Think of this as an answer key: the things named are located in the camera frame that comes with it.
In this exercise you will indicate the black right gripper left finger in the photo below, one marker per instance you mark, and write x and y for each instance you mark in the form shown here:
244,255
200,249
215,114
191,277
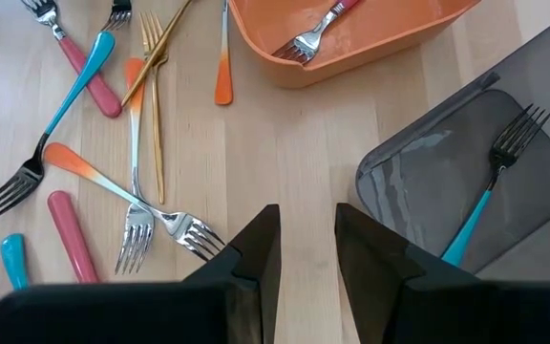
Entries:
160,315

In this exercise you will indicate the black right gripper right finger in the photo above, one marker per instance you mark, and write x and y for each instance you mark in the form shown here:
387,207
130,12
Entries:
447,315

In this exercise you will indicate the grey translucent plastic bin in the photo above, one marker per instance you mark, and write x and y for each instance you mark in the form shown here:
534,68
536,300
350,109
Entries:
423,191

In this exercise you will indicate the orange plastic bin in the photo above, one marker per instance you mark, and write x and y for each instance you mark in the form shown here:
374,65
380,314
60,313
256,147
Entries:
399,33

